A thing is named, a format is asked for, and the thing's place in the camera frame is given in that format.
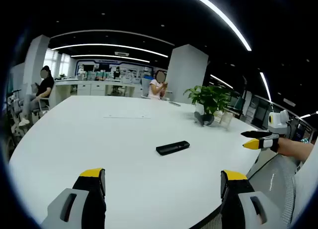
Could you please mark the white office chair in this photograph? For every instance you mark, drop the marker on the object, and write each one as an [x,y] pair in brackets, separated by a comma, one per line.
[16,107]

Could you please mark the grey mesh office chair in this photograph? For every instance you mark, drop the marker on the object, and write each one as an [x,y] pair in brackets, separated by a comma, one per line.
[273,179]

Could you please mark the small dark device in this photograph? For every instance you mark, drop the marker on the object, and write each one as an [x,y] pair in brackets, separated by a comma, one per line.
[175,104]

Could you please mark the black remote control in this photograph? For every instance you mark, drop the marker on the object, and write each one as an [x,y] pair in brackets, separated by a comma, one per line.
[172,147]

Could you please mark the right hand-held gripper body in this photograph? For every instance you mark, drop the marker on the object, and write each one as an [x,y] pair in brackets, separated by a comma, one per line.
[279,124]

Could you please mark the person's white shirt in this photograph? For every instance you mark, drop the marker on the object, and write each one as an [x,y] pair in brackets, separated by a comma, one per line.
[308,184]

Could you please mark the ceiling air vent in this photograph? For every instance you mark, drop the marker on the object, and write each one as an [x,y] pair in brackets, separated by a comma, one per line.
[121,53]

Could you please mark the ceiling light strip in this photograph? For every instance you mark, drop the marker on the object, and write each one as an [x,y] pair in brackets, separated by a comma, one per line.
[109,56]
[223,16]
[221,81]
[265,86]
[109,45]

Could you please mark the white counter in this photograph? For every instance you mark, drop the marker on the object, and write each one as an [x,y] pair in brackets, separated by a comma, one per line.
[84,88]

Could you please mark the potted green plant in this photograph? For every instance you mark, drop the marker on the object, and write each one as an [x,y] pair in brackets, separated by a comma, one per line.
[211,97]

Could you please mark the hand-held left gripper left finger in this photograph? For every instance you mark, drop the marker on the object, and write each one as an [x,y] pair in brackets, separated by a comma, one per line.
[89,201]

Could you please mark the black curved object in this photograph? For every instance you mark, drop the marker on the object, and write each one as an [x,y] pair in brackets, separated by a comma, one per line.
[206,118]

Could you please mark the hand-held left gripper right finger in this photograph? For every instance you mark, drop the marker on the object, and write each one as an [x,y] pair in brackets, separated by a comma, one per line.
[236,204]

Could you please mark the white square pillar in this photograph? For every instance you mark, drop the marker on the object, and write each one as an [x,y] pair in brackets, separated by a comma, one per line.
[36,57]
[186,72]

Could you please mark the blue framed display wall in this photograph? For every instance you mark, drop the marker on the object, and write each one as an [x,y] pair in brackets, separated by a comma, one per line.
[104,70]

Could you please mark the clear plastic container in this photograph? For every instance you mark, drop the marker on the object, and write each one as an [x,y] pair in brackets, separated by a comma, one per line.
[225,119]

